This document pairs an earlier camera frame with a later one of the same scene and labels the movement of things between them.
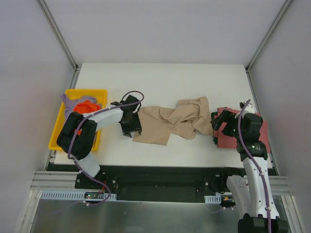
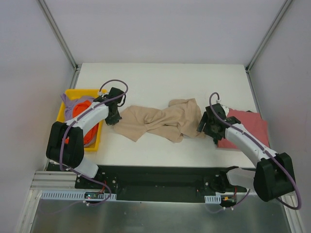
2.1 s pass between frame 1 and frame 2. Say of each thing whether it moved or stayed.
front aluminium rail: stayed
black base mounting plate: stayed
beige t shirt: moved
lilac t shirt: stayed
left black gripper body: moved
